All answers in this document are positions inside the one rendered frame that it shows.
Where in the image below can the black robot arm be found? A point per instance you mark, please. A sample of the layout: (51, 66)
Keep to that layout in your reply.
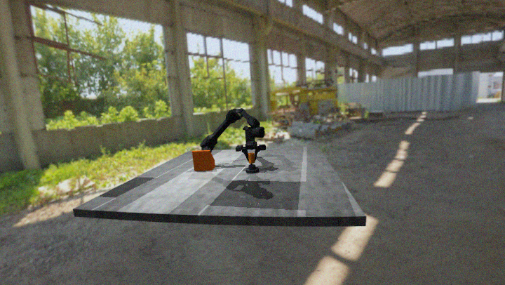
(254, 131)

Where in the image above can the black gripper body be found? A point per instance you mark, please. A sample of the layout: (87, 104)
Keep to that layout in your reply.
(258, 148)

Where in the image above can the orange knob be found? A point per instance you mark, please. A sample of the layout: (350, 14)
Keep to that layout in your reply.
(251, 158)

